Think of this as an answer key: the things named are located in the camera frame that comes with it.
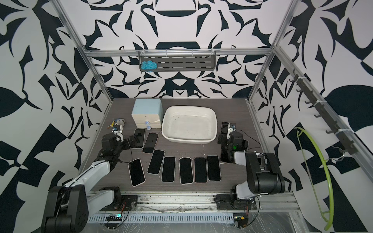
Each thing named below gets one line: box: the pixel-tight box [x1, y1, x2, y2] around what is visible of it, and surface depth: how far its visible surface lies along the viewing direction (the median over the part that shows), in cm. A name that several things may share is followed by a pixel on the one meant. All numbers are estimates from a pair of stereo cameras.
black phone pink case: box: [161, 156, 177, 184], surface depth 86 cm
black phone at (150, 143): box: [141, 132, 160, 154], surface depth 96 cm
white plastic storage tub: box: [161, 105, 218, 145], surface depth 106 cm
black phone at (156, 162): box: [147, 149, 166, 176], surface depth 89 cm
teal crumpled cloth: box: [140, 60, 158, 73], surface depth 93 cm
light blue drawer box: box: [131, 99, 164, 131], surface depth 97 cm
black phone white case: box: [194, 156, 208, 184], surface depth 86 cm
